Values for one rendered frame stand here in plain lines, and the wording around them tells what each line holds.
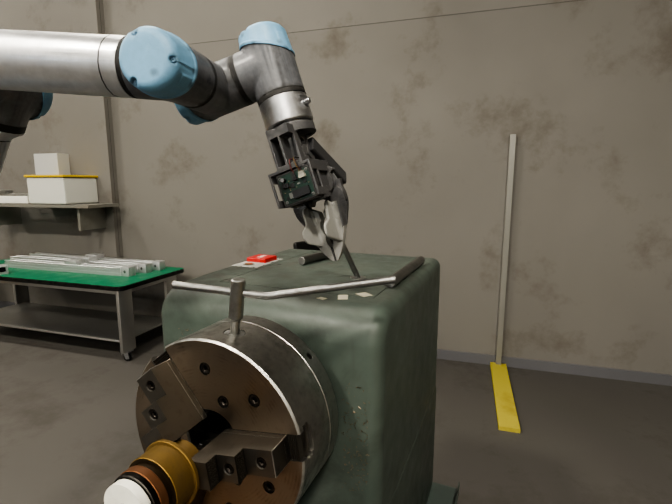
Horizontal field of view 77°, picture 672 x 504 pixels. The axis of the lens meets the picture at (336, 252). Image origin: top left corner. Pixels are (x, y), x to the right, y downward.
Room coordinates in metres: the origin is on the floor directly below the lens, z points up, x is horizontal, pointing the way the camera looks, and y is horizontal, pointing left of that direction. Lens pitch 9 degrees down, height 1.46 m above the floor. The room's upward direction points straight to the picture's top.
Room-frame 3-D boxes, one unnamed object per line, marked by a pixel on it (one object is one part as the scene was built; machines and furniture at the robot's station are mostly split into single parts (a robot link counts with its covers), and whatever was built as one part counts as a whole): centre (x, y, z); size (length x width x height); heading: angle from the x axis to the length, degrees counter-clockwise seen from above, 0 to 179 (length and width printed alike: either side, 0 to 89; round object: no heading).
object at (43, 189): (4.20, 2.69, 1.41); 0.49 x 0.40 x 0.28; 73
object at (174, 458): (0.50, 0.23, 1.08); 0.09 x 0.09 x 0.09; 67
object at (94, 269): (3.90, 2.58, 0.39); 2.15 x 0.82 x 0.78; 73
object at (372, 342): (1.01, 0.03, 1.06); 0.59 x 0.48 x 0.39; 157
